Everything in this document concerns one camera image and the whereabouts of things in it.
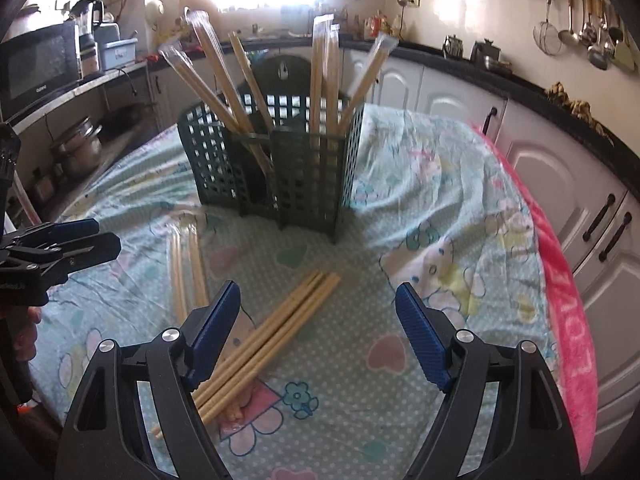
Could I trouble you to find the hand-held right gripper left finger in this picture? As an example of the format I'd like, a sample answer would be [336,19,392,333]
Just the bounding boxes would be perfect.
[55,280,242,480]

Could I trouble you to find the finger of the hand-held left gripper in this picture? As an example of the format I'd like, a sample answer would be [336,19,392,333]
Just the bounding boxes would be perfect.
[0,218,100,252]
[9,232,122,281]

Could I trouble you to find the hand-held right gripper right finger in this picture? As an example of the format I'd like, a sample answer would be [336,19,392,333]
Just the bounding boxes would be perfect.
[394,282,584,480]

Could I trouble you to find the pile of bamboo chopsticks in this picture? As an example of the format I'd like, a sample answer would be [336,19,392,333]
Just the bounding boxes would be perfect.
[150,215,343,442]

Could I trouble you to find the dark green plastic utensil holder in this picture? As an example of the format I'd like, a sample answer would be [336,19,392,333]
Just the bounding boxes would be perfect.
[177,55,366,244]

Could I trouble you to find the bamboo chopstick pair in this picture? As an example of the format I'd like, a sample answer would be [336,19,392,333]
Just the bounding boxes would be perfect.
[325,22,343,138]
[307,15,332,136]
[340,31,399,123]
[159,42,273,176]
[228,31,277,133]
[184,7,258,133]

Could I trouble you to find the person's left hand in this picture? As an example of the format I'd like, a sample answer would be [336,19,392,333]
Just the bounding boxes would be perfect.
[14,307,45,362]

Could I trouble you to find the cartoon printed light blue tablecloth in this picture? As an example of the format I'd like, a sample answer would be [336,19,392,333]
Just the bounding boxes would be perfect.
[30,95,557,480]

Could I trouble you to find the stack of metal pots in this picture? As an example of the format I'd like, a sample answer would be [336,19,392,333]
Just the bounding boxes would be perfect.
[49,117,104,179]

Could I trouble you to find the pink blanket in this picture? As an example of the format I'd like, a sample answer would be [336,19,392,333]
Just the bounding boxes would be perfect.
[470,115,602,467]

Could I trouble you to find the black microwave oven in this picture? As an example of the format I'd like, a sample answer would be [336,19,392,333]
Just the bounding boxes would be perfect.
[0,22,84,122]

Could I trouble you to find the blue plastic box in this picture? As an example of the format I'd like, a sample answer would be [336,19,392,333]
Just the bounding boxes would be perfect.
[99,37,139,72]

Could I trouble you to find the blender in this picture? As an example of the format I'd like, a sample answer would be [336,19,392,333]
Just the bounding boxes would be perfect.
[72,0,107,79]

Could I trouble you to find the ginger roots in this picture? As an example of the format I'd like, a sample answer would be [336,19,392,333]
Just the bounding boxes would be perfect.
[544,82,615,137]

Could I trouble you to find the metal pot with lid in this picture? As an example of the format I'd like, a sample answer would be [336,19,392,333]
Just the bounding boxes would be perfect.
[469,38,502,69]

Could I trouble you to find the row of condiment bottles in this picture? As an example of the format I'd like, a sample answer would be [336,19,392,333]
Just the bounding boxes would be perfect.
[344,7,407,42]

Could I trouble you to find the metal mesh strainer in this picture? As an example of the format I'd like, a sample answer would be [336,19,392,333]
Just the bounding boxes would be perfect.
[532,0,564,56]

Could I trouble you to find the large metal ladle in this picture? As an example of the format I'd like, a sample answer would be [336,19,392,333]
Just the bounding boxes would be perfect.
[587,0,609,72]

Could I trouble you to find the small metal ladle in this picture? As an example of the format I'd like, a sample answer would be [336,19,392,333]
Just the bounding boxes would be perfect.
[557,0,581,47]

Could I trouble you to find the green spatula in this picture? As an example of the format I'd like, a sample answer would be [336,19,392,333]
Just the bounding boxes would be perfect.
[612,10,639,74]

